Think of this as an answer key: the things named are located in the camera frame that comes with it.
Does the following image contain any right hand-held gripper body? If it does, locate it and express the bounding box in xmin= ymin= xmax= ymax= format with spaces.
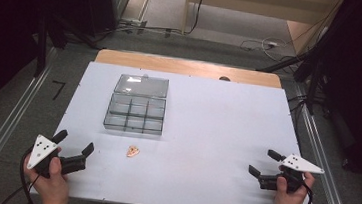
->
xmin=256 ymin=150 xmax=327 ymax=197

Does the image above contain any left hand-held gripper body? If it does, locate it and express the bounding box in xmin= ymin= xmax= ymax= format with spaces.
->
xmin=25 ymin=133 xmax=90 ymax=183

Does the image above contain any small pizza slice toy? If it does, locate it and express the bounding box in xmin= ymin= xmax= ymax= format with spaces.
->
xmin=125 ymin=144 xmax=142 ymax=159

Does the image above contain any clear plastic compartment box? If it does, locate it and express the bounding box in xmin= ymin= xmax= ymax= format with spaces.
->
xmin=102 ymin=70 xmax=170 ymax=138

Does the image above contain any person's left hand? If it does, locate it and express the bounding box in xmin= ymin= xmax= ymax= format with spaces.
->
xmin=20 ymin=144 xmax=75 ymax=201

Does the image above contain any person's right hand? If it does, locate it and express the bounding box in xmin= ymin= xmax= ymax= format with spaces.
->
xmin=273 ymin=169 xmax=317 ymax=204

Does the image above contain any white board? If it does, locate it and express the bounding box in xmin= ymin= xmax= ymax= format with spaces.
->
xmin=29 ymin=56 xmax=331 ymax=204

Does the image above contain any black metal stand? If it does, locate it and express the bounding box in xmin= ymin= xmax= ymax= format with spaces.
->
xmin=252 ymin=38 xmax=334 ymax=118

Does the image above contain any wooden table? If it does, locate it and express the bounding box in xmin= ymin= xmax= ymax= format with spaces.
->
xmin=93 ymin=48 xmax=285 ymax=90

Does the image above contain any grey power strip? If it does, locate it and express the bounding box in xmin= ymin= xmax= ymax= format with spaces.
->
xmin=119 ymin=16 xmax=149 ymax=29

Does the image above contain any black cabinet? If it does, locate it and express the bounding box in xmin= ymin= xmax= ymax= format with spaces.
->
xmin=74 ymin=0 xmax=133 ymax=41

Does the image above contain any light wooden shelf unit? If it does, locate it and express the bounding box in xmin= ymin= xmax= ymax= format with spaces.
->
xmin=180 ymin=0 xmax=346 ymax=60

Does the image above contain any metal floor rail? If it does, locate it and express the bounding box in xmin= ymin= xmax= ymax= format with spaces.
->
xmin=0 ymin=42 xmax=58 ymax=204
xmin=281 ymin=82 xmax=362 ymax=204

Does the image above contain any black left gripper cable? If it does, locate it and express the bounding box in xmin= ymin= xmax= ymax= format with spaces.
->
xmin=0 ymin=144 xmax=46 ymax=204

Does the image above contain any white floor cable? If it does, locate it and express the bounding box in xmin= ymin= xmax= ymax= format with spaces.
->
xmin=238 ymin=33 xmax=292 ymax=63

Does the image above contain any black hanging cable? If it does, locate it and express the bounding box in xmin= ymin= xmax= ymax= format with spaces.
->
xmin=184 ymin=0 xmax=208 ymax=37

